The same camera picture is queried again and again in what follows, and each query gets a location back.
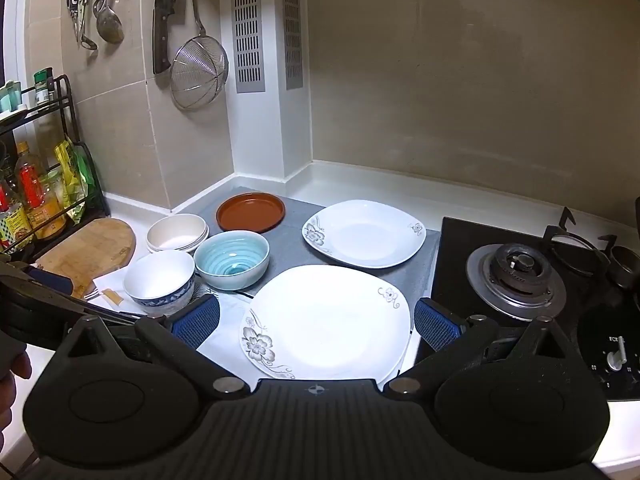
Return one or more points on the yellow green packet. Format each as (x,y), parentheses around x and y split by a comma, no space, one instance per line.
(75,180)

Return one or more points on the round metal stove burner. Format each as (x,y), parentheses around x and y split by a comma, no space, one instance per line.
(517,280)

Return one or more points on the white bowl blue pattern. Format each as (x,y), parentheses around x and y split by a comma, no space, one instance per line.
(157,277)

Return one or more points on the grey counter mat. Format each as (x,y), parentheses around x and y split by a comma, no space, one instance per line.
(287,250)

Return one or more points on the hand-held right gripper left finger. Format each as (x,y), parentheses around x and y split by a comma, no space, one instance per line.
(195,321)

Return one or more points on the person's left hand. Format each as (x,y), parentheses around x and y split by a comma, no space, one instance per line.
(20,367)

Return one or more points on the green cap spice bottle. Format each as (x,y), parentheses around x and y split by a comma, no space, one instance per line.
(44,87)

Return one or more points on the dark cleaver knife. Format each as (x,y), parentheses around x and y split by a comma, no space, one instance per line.
(165,20)

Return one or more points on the metal serving spoon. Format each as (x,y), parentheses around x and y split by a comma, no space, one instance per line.
(109,22)

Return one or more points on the white floral square plate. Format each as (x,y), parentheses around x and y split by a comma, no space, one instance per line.
(325,322)
(367,232)

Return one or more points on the red label sauce bottle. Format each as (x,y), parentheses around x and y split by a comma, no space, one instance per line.
(12,220)

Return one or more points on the small metal ladle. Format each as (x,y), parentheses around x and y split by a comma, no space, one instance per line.
(87,35)

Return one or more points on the small dark pot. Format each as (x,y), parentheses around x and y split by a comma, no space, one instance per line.
(625,265)

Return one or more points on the yellow cap oil bottle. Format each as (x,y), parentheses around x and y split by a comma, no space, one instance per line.
(40,200)

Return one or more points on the black pan support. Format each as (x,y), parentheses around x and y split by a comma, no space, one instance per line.
(567,240)

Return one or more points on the kitchen scissors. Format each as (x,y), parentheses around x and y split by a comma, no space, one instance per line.
(74,5)

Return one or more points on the teal container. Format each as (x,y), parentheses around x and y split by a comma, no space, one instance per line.
(11,97)

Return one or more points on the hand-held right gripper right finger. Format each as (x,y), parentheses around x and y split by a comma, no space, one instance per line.
(435,327)

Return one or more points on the silver stove knob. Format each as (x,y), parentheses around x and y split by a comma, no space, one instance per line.
(618,350)

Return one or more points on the cream bowl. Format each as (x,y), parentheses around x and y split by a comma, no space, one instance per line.
(176,230)
(197,246)

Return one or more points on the grey vent grille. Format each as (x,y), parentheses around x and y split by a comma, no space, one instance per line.
(247,30)
(293,27)

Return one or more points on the small brown wrapper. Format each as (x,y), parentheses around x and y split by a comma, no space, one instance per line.
(112,297)

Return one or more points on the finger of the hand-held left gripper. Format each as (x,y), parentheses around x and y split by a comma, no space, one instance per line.
(47,280)
(100,310)

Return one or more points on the wooden cutting board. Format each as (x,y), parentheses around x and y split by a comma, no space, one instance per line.
(87,252)

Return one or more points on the teal striped bowl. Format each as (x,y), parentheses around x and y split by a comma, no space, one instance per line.
(232,260)

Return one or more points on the black glass gas stove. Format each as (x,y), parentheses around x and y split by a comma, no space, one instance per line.
(455,260)

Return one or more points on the brown round plate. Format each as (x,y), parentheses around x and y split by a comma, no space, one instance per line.
(250,211)

